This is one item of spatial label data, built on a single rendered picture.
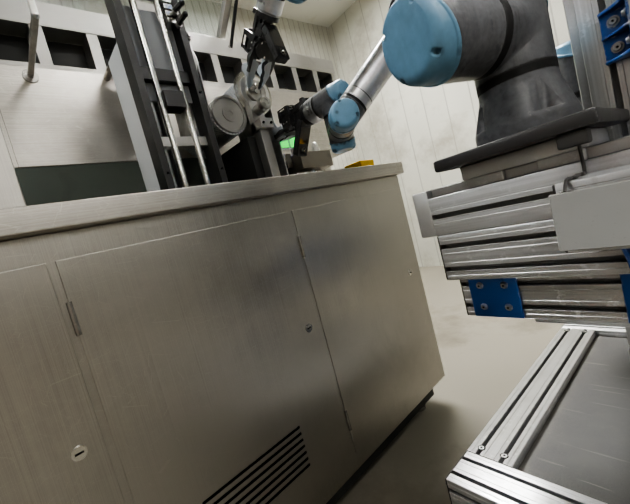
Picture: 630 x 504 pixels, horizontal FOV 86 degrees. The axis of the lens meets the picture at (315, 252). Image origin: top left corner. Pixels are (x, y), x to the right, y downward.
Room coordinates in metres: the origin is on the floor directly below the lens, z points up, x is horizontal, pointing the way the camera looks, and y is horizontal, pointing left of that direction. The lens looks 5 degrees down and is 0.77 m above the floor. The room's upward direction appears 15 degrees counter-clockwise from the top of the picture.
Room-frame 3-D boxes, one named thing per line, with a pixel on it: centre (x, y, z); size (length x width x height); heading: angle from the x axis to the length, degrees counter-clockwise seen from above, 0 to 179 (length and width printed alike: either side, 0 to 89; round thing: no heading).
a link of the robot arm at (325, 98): (1.03, -0.16, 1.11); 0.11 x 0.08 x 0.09; 42
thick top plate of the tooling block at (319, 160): (1.43, 0.04, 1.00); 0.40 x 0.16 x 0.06; 42
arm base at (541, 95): (0.57, -0.39, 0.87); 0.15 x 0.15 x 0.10
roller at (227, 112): (1.20, 0.23, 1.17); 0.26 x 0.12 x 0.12; 42
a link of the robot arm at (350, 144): (1.01, -0.16, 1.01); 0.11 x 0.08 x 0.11; 178
